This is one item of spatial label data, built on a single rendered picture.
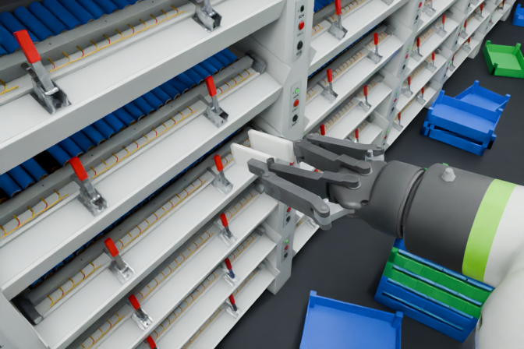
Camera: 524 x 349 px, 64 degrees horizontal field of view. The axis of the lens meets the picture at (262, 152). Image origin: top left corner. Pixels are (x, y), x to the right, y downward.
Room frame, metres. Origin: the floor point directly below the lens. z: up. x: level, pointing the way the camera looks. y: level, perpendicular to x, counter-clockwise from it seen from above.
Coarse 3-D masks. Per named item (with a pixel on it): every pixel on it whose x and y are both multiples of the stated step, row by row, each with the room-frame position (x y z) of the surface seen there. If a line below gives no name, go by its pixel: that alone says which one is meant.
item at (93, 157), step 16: (240, 64) 0.75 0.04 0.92; (224, 80) 0.70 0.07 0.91; (192, 96) 0.63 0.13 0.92; (160, 112) 0.58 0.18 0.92; (176, 112) 0.60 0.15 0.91; (192, 112) 0.61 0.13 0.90; (128, 128) 0.54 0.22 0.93; (144, 128) 0.54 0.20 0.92; (112, 144) 0.50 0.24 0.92; (128, 144) 0.52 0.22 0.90; (144, 144) 0.52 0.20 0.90; (80, 160) 0.46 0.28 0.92; (96, 160) 0.47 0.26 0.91; (48, 176) 0.42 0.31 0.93; (64, 176) 0.43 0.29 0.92; (32, 192) 0.40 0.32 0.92; (48, 192) 0.41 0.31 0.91; (0, 208) 0.37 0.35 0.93; (16, 208) 0.37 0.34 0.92; (0, 224) 0.35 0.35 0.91
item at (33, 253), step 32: (256, 64) 0.76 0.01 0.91; (256, 96) 0.70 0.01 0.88; (160, 128) 0.57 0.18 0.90; (192, 128) 0.59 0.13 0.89; (224, 128) 0.60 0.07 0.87; (160, 160) 0.51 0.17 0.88; (192, 160) 0.55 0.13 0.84; (64, 192) 0.42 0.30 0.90; (128, 192) 0.44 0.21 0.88; (64, 224) 0.37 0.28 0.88; (96, 224) 0.38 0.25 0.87; (0, 256) 0.31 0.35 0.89; (32, 256) 0.32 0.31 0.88; (64, 256) 0.35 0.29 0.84; (0, 288) 0.27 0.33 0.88
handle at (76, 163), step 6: (72, 162) 0.41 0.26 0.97; (78, 162) 0.42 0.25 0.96; (78, 168) 0.41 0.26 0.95; (78, 174) 0.41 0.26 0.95; (84, 174) 0.41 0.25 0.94; (84, 180) 0.41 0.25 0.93; (84, 186) 0.41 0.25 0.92; (90, 186) 0.41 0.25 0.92; (90, 192) 0.41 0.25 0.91; (90, 198) 0.40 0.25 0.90
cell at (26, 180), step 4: (12, 168) 0.43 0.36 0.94; (16, 168) 0.43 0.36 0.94; (20, 168) 0.43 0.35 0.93; (8, 172) 0.43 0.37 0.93; (12, 172) 0.42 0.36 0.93; (16, 172) 0.42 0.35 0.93; (20, 172) 0.43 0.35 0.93; (24, 172) 0.43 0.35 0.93; (12, 176) 0.42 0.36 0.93; (16, 176) 0.42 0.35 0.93; (20, 176) 0.42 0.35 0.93; (24, 176) 0.42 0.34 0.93; (28, 176) 0.42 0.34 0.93; (16, 180) 0.42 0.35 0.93; (20, 180) 0.41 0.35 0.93; (24, 180) 0.41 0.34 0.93; (28, 180) 0.42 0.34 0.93; (32, 180) 0.42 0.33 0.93; (20, 184) 0.41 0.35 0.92; (24, 184) 0.41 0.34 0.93; (28, 184) 0.41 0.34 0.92; (24, 188) 0.41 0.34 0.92
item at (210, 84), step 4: (208, 76) 0.63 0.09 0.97; (208, 80) 0.62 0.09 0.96; (212, 80) 0.63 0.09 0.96; (208, 84) 0.62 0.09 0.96; (212, 84) 0.62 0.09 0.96; (208, 88) 0.62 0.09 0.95; (212, 88) 0.62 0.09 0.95; (212, 92) 0.62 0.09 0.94; (216, 92) 0.62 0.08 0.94; (212, 96) 0.61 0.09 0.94; (216, 96) 0.62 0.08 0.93; (212, 100) 0.62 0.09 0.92; (216, 100) 0.62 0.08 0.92; (216, 104) 0.62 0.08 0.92; (216, 108) 0.61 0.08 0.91; (216, 112) 0.61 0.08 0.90
